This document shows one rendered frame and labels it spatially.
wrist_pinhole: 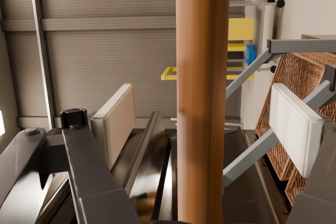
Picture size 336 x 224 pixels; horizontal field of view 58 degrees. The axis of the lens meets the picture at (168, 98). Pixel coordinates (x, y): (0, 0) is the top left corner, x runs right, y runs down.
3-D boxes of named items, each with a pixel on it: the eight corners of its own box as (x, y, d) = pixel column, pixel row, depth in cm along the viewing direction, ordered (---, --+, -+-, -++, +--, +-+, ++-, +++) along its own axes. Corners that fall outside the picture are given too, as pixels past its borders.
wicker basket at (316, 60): (351, 186, 120) (279, 184, 122) (303, 131, 174) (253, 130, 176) (371, 64, 106) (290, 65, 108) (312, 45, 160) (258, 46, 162)
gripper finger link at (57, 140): (82, 179, 13) (18, 177, 14) (112, 133, 18) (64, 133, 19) (79, 148, 13) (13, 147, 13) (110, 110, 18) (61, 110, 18)
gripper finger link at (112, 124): (109, 174, 15) (95, 173, 15) (136, 123, 22) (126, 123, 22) (104, 118, 14) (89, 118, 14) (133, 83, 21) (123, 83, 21)
